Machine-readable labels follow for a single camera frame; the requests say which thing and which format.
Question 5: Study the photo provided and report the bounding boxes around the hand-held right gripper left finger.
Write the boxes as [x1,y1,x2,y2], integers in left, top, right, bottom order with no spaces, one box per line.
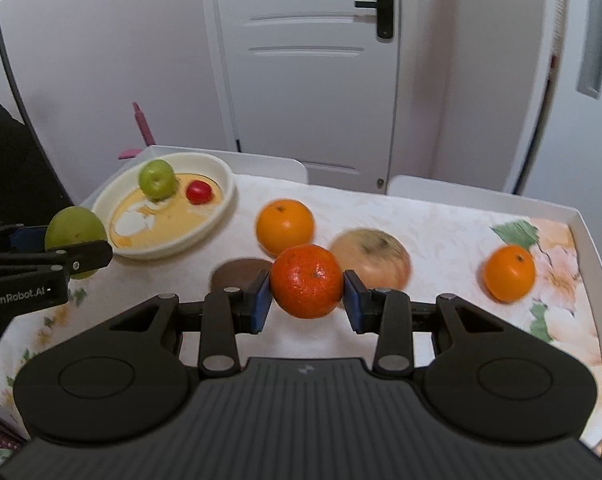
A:
[108,269,272,380]

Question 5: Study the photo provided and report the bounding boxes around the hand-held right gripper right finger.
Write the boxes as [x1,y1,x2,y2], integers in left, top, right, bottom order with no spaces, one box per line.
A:
[343,269,509,375]

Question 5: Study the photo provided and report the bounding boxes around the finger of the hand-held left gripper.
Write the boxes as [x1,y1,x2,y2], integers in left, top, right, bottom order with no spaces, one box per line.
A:
[0,221,49,257]
[0,240,114,280]

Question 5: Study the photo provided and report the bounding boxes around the large green apple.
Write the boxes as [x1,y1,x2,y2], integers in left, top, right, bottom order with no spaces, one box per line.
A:
[45,206,109,280]

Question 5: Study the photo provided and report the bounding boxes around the reddish orange tangerine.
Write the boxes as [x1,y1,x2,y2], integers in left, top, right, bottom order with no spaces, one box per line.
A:
[271,244,345,320]

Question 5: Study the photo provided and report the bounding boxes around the yellow red apple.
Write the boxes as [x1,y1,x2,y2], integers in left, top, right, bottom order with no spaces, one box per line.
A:
[329,228,412,293]

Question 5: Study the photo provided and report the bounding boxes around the orange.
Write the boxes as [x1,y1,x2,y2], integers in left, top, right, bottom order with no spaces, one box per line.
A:
[483,245,536,303]
[256,199,315,257]

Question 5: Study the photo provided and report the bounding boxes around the cream ceramic bowl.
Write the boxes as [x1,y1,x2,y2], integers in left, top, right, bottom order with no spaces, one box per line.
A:
[91,152,235,261]

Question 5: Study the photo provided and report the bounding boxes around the brown round fruit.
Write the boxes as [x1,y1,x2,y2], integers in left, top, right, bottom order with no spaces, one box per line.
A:
[211,258,274,293]

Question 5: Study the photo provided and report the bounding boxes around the small green apple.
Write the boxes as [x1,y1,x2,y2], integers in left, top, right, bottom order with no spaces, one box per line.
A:
[139,159,176,200]

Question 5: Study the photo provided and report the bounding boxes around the floral tablecloth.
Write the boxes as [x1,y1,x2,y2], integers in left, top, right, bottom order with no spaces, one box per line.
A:
[0,174,602,461]

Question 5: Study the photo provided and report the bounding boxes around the red cherry tomato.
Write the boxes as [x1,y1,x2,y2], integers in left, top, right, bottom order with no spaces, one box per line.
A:
[186,180,213,206]

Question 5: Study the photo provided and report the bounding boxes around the black curved stand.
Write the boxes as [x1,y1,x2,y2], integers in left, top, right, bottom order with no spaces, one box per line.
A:
[0,0,82,206]

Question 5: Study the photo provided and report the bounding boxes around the white panel door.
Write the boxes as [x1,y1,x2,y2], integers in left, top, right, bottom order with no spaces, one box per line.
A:
[198,0,434,193]

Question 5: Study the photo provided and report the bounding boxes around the white cabinet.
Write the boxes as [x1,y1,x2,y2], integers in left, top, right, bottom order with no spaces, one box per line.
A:
[518,0,602,201]

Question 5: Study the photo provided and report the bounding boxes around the pink handled tool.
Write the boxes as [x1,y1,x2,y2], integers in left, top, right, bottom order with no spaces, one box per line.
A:
[118,101,156,161]

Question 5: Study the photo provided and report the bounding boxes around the black door handle lock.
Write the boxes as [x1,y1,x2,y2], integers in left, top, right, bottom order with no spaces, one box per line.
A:
[355,0,396,42]

